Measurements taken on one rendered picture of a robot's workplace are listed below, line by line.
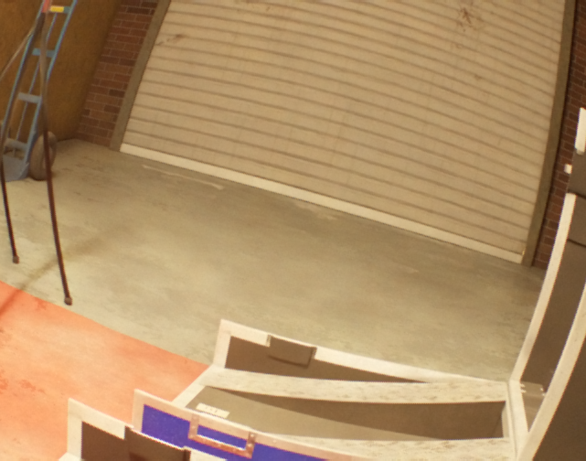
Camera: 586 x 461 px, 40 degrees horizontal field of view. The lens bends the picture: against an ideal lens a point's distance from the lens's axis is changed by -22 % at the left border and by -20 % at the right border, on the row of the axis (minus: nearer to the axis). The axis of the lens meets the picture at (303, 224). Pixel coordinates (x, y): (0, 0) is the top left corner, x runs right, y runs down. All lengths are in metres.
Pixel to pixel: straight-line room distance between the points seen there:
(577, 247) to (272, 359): 0.88
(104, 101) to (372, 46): 1.99
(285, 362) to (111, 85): 4.55
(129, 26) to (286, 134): 1.55
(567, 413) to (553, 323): 0.99
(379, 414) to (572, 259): 0.66
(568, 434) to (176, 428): 0.78
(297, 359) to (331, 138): 4.06
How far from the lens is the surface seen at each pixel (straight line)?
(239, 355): 2.45
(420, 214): 6.40
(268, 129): 6.40
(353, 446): 1.85
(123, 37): 6.76
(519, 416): 2.08
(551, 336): 2.41
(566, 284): 2.38
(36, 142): 4.57
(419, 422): 2.22
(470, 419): 2.23
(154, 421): 1.73
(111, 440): 1.54
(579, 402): 1.44
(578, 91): 6.69
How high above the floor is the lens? 0.76
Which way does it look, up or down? 8 degrees down
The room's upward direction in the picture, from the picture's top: 15 degrees clockwise
